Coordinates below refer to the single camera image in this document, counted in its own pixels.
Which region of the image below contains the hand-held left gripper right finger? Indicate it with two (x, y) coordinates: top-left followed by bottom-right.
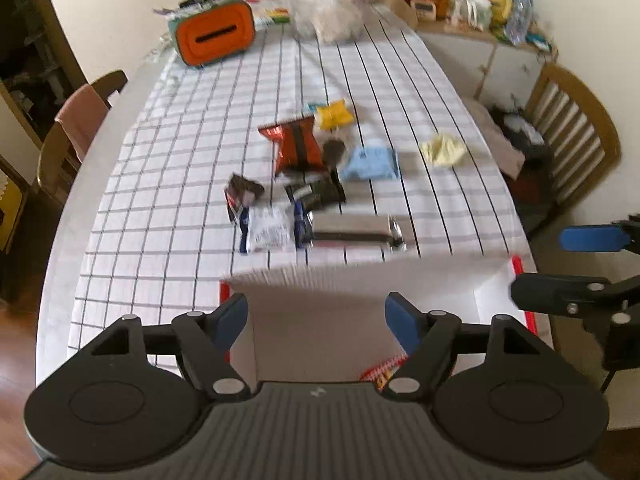
(384, 290), (543, 403)

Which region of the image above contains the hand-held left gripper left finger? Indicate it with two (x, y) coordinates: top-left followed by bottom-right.
(90, 293), (252, 403)

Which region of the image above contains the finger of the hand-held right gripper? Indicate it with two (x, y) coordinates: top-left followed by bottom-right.
(560, 214), (640, 257)
(508, 272), (640, 335)

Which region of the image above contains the white cardboard box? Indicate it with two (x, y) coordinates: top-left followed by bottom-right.
(219, 254), (540, 387)

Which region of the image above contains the long silver snack packet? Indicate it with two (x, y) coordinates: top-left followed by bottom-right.
(309, 213), (407, 253)

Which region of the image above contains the red striped snack packet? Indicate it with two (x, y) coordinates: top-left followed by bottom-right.
(359, 352), (409, 392)

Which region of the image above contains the red cloth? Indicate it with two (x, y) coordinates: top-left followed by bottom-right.
(509, 160), (557, 207)

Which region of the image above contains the white and blue packet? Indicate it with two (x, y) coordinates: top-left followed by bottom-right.
(237, 202), (314, 256)

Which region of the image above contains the slatted wooden chair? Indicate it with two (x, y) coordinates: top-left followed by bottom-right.
(522, 62), (622, 234)

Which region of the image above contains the black bag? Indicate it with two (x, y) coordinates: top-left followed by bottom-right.
(489, 105), (552, 162)

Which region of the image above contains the small dark red packet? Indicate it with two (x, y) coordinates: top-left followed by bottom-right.
(223, 172), (266, 224)

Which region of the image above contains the black snack packet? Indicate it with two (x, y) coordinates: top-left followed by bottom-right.
(283, 177), (348, 212)

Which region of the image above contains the light blue snack packet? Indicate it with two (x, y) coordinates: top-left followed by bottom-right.
(338, 145), (401, 184)

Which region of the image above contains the checkered white tablecloth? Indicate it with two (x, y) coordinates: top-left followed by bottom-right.
(66, 4), (532, 377)

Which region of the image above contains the pale yellow snack packet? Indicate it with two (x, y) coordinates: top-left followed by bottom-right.
(418, 133), (469, 169)

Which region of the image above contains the red foil snack packet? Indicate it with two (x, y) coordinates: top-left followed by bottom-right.
(258, 113), (324, 179)

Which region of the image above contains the white cabinet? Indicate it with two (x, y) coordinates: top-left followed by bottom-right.
(414, 29), (559, 112)

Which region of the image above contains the clear water bottle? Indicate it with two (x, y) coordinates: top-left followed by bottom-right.
(504, 0), (534, 44)

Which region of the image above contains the wooden chair with pink cloth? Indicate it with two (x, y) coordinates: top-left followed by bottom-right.
(37, 69), (129, 197)

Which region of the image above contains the yellow box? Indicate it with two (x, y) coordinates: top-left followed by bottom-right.
(474, 0), (514, 26)

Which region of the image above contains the white timer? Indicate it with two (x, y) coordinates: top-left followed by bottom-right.
(409, 0), (439, 22)

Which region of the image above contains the clear plastic wrapper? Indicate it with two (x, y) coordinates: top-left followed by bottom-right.
(141, 34), (176, 64)

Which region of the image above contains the orange tissue box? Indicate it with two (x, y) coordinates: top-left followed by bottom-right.
(167, 0), (257, 68)

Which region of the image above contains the brown cardboard box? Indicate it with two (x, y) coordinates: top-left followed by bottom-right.
(382, 0), (419, 29)

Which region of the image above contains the clear plastic bag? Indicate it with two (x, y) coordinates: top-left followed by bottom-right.
(281, 0), (377, 44)

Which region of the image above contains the dark bookshelf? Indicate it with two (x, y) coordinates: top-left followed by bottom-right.
(0, 0), (89, 149)

